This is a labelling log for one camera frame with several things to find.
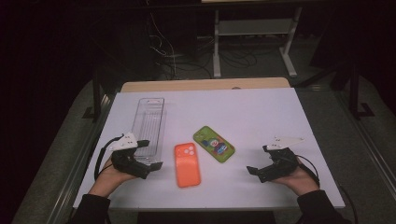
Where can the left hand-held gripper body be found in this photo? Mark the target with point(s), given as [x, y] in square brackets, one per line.
[126, 161]

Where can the metal floor rail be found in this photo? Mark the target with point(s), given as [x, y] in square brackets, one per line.
[367, 143]
[77, 168]

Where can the person's right hand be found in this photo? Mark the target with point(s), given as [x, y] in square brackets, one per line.
[302, 182]

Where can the orange phone case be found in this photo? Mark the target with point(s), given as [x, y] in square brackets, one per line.
[186, 166]

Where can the beige wooden board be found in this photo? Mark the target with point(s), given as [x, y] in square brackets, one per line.
[202, 84]

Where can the clear plastic container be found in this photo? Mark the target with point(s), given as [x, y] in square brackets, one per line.
[149, 124]

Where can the white metal desk frame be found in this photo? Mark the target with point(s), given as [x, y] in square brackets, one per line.
[255, 27]

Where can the green cartoon phone case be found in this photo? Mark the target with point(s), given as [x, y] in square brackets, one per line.
[214, 144]

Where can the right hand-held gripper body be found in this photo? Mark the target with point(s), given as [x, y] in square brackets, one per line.
[283, 163]

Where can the person's left hand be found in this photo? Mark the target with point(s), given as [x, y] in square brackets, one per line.
[109, 180]

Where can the black metal stand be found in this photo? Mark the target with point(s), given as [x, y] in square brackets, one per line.
[96, 96]
[354, 93]

